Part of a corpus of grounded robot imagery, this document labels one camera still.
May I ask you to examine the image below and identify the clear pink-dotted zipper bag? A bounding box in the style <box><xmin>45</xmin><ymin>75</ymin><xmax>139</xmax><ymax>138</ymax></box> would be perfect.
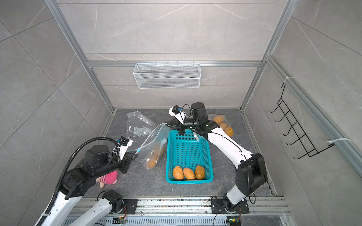
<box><xmin>208</xmin><ymin>115</ymin><xmax>235</xmax><ymax>137</ymax></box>

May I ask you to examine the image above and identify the black corrugated cable conduit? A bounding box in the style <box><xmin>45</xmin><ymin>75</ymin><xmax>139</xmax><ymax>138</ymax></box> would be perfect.
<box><xmin>35</xmin><ymin>137</ymin><xmax>118</xmax><ymax>226</ymax></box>

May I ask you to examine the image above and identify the pink plush pig toy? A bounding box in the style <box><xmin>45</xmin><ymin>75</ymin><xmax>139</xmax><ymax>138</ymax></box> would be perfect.
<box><xmin>96</xmin><ymin>170</ymin><xmax>118</xmax><ymax>188</ymax></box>

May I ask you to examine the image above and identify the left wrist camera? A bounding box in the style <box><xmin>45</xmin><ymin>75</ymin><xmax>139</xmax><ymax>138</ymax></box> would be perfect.
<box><xmin>115</xmin><ymin>137</ymin><xmax>133</xmax><ymax>161</ymax></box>

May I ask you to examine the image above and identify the metal base rail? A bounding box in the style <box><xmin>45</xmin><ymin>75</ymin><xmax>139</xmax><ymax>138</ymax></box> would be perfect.
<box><xmin>67</xmin><ymin>197</ymin><xmax>289</xmax><ymax>226</ymax></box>

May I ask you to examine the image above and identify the white wire mesh shelf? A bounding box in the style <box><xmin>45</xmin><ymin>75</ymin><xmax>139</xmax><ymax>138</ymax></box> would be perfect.
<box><xmin>133</xmin><ymin>63</ymin><xmax>202</xmax><ymax>89</ymax></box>

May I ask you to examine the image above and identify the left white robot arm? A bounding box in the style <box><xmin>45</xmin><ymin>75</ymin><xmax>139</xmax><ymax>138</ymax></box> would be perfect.
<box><xmin>36</xmin><ymin>141</ymin><xmax>138</xmax><ymax>226</ymax></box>

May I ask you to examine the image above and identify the teal plastic basket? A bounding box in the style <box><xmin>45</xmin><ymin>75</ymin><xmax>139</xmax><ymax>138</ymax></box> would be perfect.
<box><xmin>166</xmin><ymin>130</ymin><xmax>214</xmax><ymax>185</ymax></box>

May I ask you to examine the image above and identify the black wire hook rack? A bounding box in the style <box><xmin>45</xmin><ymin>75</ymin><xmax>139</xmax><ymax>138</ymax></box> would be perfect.
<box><xmin>269</xmin><ymin>84</ymin><xmax>335</xmax><ymax>160</ymax></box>

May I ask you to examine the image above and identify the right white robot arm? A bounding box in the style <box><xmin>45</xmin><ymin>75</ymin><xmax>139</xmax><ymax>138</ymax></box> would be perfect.
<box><xmin>166</xmin><ymin>102</ymin><xmax>268</xmax><ymax>211</ymax></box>

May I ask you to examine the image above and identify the clear plastic bag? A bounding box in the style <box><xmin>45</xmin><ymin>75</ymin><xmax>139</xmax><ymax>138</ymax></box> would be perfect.
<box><xmin>136</xmin><ymin>123</ymin><xmax>170</xmax><ymax>168</ymax></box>
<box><xmin>126</xmin><ymin>111</ymin><xmax>156</xmax><ymax>137</ymax></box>

